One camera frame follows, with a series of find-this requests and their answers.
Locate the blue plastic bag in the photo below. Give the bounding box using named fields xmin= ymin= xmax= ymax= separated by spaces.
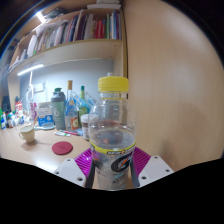
xmin=84 ymin=91 xmax=100 ymax=108

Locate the green glass bottle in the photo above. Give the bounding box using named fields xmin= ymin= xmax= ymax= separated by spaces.
xmin=78 ymin=85 xmax=91 ymax=118

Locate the clear yellow-capped drink bottle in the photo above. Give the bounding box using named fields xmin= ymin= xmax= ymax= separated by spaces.
xmin=87 ymin=76 xmax=137 ymax=191

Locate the wooden shelf unit with books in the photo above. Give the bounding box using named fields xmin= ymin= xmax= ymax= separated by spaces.
xmin=6 ymin=0 xmax=129 ymax=79

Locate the white wall power socket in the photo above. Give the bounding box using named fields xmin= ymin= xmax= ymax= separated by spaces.
xmin=33 ymin=82 xmax=45 ymax=94

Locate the pink packet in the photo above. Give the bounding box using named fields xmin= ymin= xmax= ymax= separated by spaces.
xmin=29 ymin=101 xmax=38 ymax=121

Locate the white and blue box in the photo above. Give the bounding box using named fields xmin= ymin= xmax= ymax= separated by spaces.
xmin=35 ymin=102 xmax=54 ymax=128

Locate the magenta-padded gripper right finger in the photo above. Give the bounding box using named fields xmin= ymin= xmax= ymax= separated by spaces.
xmin=129 ymin=146 xmax=175 ymax=188

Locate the cream cup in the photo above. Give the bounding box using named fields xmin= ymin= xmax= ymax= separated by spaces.
xmin=18 ymin=123 xmax=36 ymax=144

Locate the blue-grey flat plate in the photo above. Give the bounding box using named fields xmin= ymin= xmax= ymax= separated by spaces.
xmin=34 ymin=122 xmax=56 ymax=131

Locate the white green marker pen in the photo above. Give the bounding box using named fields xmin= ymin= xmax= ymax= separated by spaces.
xmin=53 ymin=130 xmax=72 ymax=137

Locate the beige spoon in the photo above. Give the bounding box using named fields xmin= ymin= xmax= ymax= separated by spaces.
xmin=31 ymin=116 xmax=39 ymax=130

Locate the red and white canister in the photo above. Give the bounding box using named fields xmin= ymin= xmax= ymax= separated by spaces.
xmin=14 ymin=101 xmax=24 ymax=116

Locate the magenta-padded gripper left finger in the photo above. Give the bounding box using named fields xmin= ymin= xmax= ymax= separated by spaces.
xmin=52 ymin=147 xmax=96 ymax=190

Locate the flat round red coaster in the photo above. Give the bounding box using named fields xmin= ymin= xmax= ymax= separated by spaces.
xmin=51 ymin=140 xmax=74 ymax=156

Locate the white desk lamp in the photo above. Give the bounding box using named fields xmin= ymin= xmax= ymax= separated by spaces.
xmin=16 ymin=63 xmax=45 ymax=101

